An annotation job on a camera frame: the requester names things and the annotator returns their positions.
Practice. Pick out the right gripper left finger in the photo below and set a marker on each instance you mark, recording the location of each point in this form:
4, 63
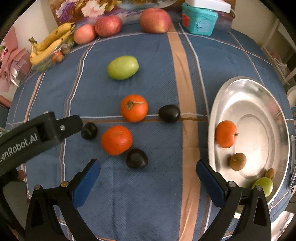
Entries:
42, 222

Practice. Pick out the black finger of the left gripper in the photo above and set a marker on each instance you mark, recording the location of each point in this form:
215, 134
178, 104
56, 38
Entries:
34, 137

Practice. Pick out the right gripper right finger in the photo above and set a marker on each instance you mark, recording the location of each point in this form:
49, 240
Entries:
254, 222

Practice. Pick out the small dark plum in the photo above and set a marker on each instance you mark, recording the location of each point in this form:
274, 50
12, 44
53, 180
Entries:
89, 131

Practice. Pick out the green fruit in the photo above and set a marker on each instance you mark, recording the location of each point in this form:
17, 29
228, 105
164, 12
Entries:
266, 184
122, 67

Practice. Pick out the green fruit in plate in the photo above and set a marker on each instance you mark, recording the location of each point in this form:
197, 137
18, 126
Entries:
266, 184

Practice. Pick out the brown longan right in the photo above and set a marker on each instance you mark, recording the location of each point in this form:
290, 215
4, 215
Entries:
270, 173

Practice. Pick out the brown longan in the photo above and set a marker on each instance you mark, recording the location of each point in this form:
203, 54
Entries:
237, 161
270, 173

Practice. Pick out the brown longan left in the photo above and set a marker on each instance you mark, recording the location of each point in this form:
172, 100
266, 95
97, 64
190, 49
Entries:
237, 161

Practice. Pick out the pink gift box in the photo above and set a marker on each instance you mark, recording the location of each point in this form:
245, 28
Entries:
13, 59

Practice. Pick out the orange in plate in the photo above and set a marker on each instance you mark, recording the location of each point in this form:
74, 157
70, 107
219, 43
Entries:
226, 134

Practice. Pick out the round steel plate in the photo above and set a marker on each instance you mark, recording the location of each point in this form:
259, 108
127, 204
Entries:
262, 133

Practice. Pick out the clear fruit bag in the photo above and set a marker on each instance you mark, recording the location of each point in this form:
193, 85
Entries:
55, 53

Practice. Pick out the yellow banana bunch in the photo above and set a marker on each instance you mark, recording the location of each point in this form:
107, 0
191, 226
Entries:
48, 44

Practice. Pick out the orange with stem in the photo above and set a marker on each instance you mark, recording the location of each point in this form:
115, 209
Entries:
134, 108

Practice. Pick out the small pink apple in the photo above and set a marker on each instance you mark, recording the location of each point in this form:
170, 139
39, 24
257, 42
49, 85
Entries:
84, 34

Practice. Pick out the blue plaid tablecloth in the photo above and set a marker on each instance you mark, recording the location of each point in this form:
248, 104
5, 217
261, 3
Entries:
166, 200

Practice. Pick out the floral painting canvas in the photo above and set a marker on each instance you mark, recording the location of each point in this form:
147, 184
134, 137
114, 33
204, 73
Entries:
90, 11

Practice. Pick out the middle red apple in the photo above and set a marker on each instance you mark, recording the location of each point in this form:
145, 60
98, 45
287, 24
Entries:
108, 26

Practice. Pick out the white shelf rack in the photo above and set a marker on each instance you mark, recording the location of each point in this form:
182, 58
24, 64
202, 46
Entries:
280, 47

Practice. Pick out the large red apple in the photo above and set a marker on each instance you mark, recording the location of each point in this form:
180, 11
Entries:
155, 21

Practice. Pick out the teal plastic box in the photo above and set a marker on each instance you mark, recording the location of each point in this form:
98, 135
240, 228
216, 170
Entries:
198, 21

